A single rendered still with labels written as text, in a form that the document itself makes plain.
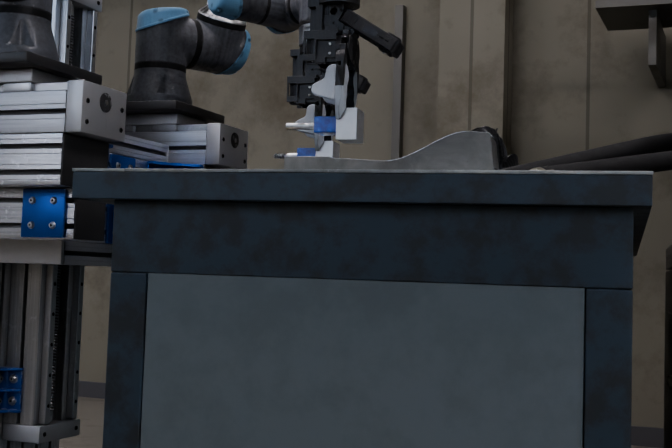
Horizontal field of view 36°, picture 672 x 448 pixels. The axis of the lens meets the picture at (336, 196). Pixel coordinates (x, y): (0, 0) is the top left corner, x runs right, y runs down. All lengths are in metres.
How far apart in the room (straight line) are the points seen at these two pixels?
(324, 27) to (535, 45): 3.14
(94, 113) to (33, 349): 0.55
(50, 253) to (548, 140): 3.16
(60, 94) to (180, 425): 0.74
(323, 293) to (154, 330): 0.22
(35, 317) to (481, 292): 1.17
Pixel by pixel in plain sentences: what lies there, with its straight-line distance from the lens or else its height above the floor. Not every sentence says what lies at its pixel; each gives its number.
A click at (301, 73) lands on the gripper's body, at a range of 2.11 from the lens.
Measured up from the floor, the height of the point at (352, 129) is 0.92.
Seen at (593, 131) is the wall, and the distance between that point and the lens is 4.77.
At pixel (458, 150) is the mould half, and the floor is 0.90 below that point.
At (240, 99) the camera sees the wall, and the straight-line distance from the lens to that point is 5.33.
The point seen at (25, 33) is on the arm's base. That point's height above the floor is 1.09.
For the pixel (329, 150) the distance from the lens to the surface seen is 2.05.
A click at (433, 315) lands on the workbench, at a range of 1.21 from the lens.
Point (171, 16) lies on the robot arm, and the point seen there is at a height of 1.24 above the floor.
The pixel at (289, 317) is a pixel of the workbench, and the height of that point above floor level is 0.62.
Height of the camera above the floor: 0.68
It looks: 4 degrees up
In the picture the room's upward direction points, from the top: 2 degrees clockwise
